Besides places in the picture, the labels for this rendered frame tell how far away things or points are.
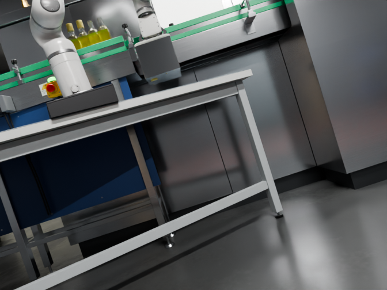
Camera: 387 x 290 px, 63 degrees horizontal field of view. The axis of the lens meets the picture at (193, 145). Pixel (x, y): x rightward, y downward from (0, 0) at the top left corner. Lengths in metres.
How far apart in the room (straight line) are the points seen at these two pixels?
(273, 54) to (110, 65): 0.98
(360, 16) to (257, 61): 0.59
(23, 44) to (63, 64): 0.90
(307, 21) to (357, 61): 0.32
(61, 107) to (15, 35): 1.09
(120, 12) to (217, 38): 0.63
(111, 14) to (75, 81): 0.83
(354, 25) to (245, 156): 0.91
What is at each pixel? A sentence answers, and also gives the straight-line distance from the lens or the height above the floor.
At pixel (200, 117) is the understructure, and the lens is 1.96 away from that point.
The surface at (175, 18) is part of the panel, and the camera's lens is 2.05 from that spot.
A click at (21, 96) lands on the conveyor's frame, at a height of 0.99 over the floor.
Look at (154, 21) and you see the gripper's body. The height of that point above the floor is 1.11.
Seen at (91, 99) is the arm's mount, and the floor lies 0.78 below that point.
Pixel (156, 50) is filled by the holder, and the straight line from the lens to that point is 1.53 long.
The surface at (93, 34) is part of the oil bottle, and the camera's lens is 1.93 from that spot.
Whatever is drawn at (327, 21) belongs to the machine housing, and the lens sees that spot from 1.81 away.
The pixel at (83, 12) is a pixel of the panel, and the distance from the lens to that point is 2.15.
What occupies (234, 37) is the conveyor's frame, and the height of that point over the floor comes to 0.97.
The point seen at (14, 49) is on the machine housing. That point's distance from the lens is 2.29.
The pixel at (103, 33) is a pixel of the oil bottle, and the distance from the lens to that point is 1.92.
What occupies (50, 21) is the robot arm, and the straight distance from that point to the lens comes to 1.43.
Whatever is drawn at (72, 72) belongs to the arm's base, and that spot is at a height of 0.92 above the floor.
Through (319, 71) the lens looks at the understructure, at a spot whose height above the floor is 0.64.
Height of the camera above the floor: 0.54
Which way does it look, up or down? 2 degrees down
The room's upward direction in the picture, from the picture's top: 18 degrees counter-clockwise
